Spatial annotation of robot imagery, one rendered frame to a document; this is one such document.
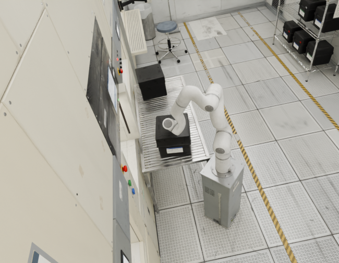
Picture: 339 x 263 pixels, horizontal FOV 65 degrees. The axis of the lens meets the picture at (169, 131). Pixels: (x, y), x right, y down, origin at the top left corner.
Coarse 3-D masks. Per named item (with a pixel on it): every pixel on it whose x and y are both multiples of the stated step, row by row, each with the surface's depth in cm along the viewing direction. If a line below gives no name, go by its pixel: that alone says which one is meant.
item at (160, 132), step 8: (160, 120) 235; (160, 128) 228; (184, 128) 224; (160, 136) 222; (168, 136) 220; (176, 136) 219; (184, 136) 218; (160, 144) 224; (168, 144) 224; (176, 144) 225; (184, 144) 224
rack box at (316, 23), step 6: (318, 6) 357; (324, 6) 354; (330, 6) 352; (318, 12) 357; (330, 12) 342; (318, 18) 360; (330, 18) 344; (336, 18) 345; (318, 24) 362; (324, 24) 350; (330, 24) 350; (336, 24) 351; (324, 30) 355; (330, 30) 356
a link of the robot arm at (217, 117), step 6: (216, 84) 172; (210, 90) 168; (216, 90) 167; (222, 90) 173; (222, 96) 174; (222, 102) 176; (222, 108) 176; (210, 114) 178; (216, 114) 176; (222, 114) 176; (216, 120) 177; (222, 120) 178; (216, 126) 182; (222, 126) 182; (228, 126) 190; (216, 132) 197; (228, 132) 193
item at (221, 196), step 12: (204, 168) 224; (240, 168) 219; (204, 180) 226; (216, 180) 215; (228, 180) 213; (240, 180) 231; (204, 192) 241; (216, 192) 227; (228, 192) 215; (240, 192) 249; (204, 204) 257; (216, 204) 242; (228, 204) 228; (204, 216) 274; (216, 216) 259; (228, 216) 244; (228, 228) 262
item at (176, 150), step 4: (160, 148) 229; (164, 148) 229; (168, 148) 229; (172, 148) 229; (176, 148) 229; (180, 148) 229; (184, 148) 229; (188, 148) 229; (160, 152) 233; (164, 152) 233; (168, 152) 233; (172, 152) 233; (176, 152) 233; (180, 152) 233; (184, 152) 233; (188, 152) 233; (164, 156) 237; (168, 156) 237; (172, 156) 237; (176, 156) 237
